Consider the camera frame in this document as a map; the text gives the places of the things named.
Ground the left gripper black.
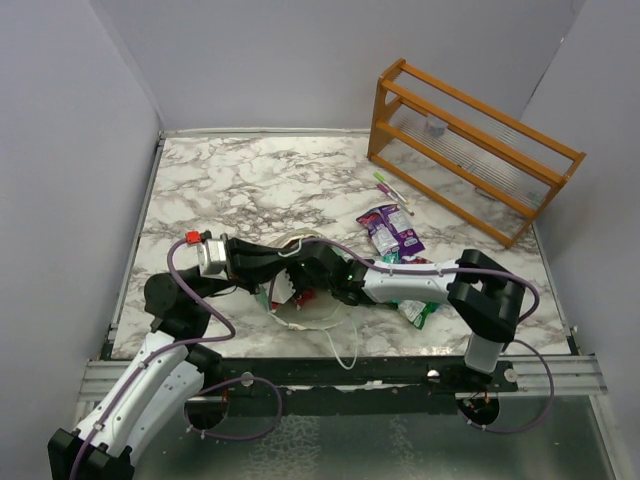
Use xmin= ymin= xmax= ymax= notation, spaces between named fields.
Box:
xmin=197 ymin=233 xmax=302 ymax=301

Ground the green printed paper bag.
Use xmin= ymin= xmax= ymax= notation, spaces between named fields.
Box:
xmin=252 ymin=230 xmax=360 ymax=371

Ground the berries purple snack packet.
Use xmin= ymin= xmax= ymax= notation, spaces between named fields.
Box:
xmin=400 ymin=256 xmax=432 ymax=264

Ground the green snack packet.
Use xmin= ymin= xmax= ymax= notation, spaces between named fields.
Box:
xmin=397 ymin=300 xmax=440 ymax=330

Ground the red snack packet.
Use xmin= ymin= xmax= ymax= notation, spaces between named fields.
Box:
xmin=293 ymin=291 xmax=317 ymax=308

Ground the teal snack packet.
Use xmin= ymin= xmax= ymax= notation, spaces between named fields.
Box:
xmin=381 ymin=253 xmax=400 ymax=264

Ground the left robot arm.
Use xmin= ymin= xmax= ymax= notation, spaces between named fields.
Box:
xmin=47 ymin=232 xmax=291 ymax=479

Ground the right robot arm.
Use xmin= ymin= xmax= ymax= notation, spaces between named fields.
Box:
xmin=281 ymin=238 xmax=535 ymax=391

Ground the magenta cap marker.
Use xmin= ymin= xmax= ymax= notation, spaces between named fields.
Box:
xmin=376 ymin=183 xmax=415 ymax=216

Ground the green cap marker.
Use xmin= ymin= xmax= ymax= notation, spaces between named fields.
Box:
xmin=373 ymin=172 xmax=409 ymax=205

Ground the small item on shelf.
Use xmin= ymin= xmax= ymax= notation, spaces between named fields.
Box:
xmin=425 ymin=116 xmax=448 ymax=138

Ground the orange wooden shelf rack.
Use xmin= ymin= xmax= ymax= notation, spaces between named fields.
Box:
xmin=367 ymin=59 xmax=586 ymax=248

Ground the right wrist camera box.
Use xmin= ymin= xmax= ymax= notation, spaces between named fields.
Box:
xmin=267 ymin=271 xmax=295 ymax=305

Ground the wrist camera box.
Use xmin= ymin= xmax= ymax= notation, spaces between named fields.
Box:
xmin=267 ymin=271 xmax=295 ymax=305
xmin=197 ymin=239 xmax=228 ymax=280

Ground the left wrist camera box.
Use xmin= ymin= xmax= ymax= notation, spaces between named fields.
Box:
xmin=197 ymin=239 xmax=228 ymax=280

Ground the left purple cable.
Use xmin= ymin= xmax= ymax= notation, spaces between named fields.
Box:
xmin=67 ymin=229 xmax=236 ymax=480

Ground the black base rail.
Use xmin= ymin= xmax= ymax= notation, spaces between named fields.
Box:
xmin=184 ymin=349 xmax=519 ymax=419

